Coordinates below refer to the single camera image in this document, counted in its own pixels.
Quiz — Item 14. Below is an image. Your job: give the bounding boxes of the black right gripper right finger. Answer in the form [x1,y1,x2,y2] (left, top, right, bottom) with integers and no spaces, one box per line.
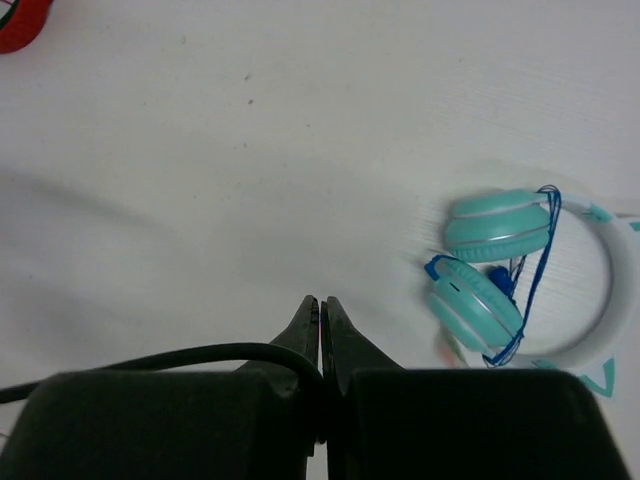
[320,297,629,479]

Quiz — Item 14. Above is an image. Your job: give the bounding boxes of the red headphones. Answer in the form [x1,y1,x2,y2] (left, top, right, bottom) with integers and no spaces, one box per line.
[0,0,53,55]

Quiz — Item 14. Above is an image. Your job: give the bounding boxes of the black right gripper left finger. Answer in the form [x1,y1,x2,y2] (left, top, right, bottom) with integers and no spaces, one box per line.
[9,296,320,479]

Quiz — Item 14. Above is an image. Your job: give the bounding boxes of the thin black headphone cable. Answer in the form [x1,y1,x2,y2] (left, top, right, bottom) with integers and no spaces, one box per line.
[0,341,326,444]

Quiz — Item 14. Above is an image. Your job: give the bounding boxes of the teal cat-ear headphones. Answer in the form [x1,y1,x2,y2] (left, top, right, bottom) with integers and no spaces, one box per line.
[424,185,639,398]

